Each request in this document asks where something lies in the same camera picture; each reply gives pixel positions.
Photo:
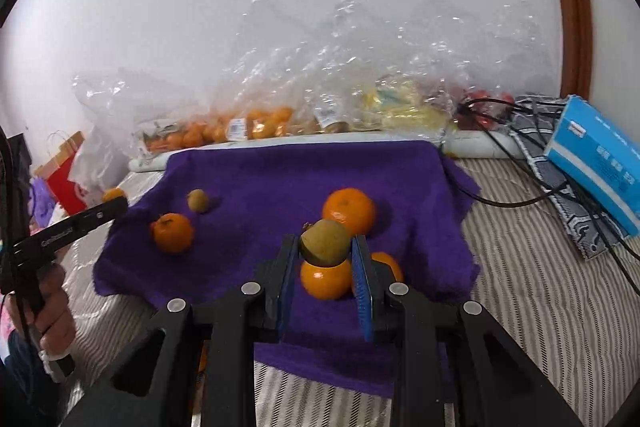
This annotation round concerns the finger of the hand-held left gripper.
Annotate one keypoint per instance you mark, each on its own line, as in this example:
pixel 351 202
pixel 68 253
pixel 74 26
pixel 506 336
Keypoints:
pixel 100 216

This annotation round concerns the blue tissue box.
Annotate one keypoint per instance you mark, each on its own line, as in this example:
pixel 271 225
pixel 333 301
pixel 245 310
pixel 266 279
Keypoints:
pixel 595 157

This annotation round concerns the red paper bag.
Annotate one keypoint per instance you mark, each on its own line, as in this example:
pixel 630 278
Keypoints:
pixel 62 184

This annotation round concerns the purple towel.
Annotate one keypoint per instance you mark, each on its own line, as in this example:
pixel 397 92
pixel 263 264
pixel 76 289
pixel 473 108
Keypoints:
pixel 260 187

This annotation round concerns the clear bag of small oranges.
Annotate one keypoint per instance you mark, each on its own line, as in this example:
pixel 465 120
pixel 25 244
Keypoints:
pixel 165 117

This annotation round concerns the purple plush toy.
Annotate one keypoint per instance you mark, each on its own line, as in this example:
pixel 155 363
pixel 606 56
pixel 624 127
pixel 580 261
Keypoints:
pixel 42 204

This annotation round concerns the clear bag of yellow fruit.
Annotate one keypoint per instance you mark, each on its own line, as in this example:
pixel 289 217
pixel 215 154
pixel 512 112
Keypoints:
pixel 395 102

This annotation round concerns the clear bag of red fruit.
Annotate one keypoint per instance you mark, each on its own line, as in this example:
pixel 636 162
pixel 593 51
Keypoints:
pixel 485 72

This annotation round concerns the white plastic bag red print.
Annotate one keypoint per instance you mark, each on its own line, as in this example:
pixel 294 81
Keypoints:
pixel 97 162

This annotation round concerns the brown wooden door frame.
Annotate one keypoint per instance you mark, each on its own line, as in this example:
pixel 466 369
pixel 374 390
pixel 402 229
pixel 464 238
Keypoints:
pixel 570 7

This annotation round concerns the person's left forearm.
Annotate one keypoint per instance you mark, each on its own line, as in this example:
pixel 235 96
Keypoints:
pixel 20 387

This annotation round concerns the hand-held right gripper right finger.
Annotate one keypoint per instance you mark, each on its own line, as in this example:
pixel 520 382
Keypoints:
pixel 361 302

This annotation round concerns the small brown-green kiwi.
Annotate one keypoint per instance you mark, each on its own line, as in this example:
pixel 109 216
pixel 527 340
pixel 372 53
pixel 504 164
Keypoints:
pixel 197 200

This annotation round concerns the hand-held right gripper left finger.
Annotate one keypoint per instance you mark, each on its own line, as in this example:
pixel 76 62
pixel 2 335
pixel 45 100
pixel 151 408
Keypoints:
pixel 286 297

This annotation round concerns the navy patterned cloth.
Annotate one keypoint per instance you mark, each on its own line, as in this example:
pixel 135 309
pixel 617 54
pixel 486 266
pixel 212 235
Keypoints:
pixel 575 217

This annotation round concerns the person's left hand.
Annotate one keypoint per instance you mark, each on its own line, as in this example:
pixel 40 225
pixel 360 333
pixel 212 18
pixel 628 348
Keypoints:
pixel 57 317

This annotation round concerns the large orange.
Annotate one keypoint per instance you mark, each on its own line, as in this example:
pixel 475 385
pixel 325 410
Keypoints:
pixel 349 209

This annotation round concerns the orange with leafy stem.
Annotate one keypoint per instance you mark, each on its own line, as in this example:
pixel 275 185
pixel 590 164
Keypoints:
pixel 172 233

